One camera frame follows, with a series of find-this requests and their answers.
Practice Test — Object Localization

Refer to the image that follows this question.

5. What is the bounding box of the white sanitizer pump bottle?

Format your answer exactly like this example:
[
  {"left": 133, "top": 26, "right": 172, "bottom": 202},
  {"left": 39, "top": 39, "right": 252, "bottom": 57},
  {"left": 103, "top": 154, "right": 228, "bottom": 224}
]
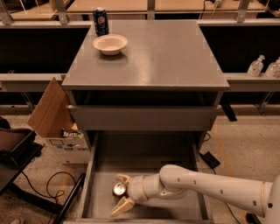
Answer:
[{"left": 248, "top": 55, "right": 265, "bottom": 77}]

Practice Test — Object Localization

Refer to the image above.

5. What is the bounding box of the open cardboard box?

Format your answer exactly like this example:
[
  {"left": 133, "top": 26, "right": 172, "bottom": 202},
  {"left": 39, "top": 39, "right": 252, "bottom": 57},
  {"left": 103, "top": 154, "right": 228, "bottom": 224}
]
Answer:
[{"left": 28, "top": 78, "right": 90, "bottom": 164}]

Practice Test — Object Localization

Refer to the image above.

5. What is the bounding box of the snack bag in box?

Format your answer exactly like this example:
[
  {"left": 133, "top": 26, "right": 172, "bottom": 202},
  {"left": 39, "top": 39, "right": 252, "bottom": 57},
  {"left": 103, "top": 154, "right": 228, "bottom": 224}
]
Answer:
[{"left": 63, "top": 130, "right": 84, "bottom": 139}]

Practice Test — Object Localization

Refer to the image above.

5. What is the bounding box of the blue pepsi can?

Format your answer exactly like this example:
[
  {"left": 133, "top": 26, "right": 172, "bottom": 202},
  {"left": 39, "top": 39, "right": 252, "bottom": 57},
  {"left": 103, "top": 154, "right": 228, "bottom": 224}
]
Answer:
[{"left": 93, "top": 7, "right": 109, "bottom": 37}]

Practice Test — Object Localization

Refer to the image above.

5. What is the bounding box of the closed top drawer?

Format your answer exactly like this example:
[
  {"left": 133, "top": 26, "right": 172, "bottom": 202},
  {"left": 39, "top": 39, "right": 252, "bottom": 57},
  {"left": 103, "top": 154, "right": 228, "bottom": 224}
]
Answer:
[{"left": 68, "top": 105, "right": 217, "bottom": 131}]

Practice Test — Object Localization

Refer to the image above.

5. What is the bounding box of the grey metal shelf rail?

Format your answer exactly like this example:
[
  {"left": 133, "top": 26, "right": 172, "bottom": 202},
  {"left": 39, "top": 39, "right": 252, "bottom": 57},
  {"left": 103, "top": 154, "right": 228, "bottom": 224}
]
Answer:
[{"left": 0, "top": 73, "right": 280, "bottom": 92}]

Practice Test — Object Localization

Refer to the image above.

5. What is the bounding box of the black floor cable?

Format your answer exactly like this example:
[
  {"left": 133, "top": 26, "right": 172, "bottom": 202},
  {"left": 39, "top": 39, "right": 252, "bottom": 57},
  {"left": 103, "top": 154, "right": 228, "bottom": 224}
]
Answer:
[{"left": 20, "top": 171, "right": 77, "bottom": 224}]

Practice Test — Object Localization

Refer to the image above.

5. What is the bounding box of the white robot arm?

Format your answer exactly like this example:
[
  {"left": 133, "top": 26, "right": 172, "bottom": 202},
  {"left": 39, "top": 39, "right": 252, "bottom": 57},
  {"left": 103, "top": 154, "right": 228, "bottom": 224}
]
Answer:
[{"left": 111, "top": 164, "right": 280, "bottom": 224}]

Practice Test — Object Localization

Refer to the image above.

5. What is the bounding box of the grey drawer cabinet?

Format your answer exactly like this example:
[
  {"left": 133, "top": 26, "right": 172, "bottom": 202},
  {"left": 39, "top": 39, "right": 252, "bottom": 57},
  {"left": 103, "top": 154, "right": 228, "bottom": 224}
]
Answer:
[{"left": 61, "top": 19, "right": 230, "bottom": 141}]

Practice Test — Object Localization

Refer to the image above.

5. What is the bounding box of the white paper bowl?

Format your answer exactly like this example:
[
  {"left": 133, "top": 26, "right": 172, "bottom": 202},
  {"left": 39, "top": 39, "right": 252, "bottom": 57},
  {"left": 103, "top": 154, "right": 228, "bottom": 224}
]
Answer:
[{"left": 93, "top": 34, "right": 128, "bottom": 56}]

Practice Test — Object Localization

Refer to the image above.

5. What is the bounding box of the black power adapter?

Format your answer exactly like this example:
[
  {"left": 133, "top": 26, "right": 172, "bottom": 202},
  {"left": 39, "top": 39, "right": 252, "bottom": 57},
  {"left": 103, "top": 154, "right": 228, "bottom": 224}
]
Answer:
[{"left": 199, "top": 151, "right": 221, "bottom": 169}]

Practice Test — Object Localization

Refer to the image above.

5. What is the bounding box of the black power cable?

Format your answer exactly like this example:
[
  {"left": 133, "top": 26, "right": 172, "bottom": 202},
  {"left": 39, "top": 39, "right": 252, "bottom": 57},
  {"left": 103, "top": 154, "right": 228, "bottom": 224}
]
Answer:
[{"left": 200, "top": 132, "right": 242, "bottom": 224}]

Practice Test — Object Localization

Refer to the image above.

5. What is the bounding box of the orange soda can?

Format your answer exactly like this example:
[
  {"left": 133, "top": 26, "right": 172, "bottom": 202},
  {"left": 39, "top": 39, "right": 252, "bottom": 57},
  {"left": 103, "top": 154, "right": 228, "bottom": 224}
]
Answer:
[{"left": 113, "top": 182, "right": 127, "bottom": 196}]

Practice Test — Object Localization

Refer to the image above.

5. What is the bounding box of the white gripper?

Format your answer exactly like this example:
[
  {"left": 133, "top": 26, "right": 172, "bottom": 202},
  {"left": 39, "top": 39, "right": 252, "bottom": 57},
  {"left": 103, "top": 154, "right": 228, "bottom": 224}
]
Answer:
[{"left": 110, "top": 174, "right": 144, "bottom": 217}]

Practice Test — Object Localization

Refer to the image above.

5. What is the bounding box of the open middle drawer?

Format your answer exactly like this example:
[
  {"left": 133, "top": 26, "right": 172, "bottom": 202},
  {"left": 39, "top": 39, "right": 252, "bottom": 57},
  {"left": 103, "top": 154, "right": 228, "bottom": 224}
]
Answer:
[{"left": 63, "top": 132, "right": 214, "bottom": 224}]

